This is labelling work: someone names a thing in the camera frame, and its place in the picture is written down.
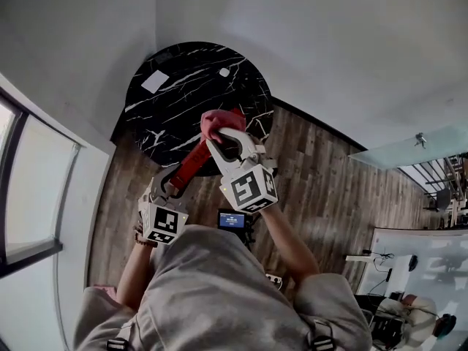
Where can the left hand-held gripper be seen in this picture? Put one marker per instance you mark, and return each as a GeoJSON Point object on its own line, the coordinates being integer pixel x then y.
{"type": "Point", "coordinates": [162, 223]}

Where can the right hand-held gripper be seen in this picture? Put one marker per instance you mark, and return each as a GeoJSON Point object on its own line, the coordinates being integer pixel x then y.
{"type": "Point", "coordinates": [250, 188]}

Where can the pink cloth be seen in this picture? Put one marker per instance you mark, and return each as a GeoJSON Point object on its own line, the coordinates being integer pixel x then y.
{"type": "Point", "coordinates": [219, 120]}

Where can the red book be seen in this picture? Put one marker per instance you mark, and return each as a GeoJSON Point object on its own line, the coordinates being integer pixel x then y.
{"type": "Point", "coordinates": [194, 159]}

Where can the person's right forearm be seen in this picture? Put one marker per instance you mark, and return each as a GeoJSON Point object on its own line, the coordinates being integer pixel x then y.
{"type": "Point", "coordinates": [289, 240]}

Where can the person's left forearm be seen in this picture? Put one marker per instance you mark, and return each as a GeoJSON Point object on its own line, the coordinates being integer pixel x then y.
{"type": "Point", "coordinates": [135, 272]}

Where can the small monitor with blue screen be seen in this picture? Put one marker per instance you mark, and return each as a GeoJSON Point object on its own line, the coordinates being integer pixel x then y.
{"type": "Point", "coordinates": [231, 219]}

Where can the small white paper scrap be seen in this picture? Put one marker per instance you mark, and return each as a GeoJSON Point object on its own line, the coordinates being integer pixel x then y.
{"type": "Point", "coordinates": [223, 72]}

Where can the white paper sheet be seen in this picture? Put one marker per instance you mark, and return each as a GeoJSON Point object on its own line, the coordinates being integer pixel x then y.
{"type": "Point", "coordinates": [155, 81]}

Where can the grey shirt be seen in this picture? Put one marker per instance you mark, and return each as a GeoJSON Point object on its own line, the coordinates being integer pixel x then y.
{"type": "Point", "coordinates": [204, 294]}

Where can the pink cushion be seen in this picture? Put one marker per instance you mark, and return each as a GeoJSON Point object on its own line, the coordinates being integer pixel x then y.
{"type": "Point", "coordinates": [105, 291]}

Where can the white power strip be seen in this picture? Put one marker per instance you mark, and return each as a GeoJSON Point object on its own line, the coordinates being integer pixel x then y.
{"type": "Point", "coordinates": [274, 280]}

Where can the dark framed window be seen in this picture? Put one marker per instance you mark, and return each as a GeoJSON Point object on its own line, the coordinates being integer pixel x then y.
{"type": "Point", "coordinates": [22, 181]}

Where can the glass panel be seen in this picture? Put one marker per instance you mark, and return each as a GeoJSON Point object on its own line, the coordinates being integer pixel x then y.
{"type": "Point", "coordinates": [413, 148]}

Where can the metal glass fitting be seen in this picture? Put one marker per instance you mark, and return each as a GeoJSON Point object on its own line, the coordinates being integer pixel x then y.
{"type": "Point", "coordinates": [420, 140]}

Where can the stair railing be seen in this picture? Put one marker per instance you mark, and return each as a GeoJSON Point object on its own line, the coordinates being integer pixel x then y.
{"type": "Point", "coordinates": [444, 185]}

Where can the white desk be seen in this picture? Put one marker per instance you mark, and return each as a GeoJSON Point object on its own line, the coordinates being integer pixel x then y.
{"type": "Point", "coordinates": [420, 258]}

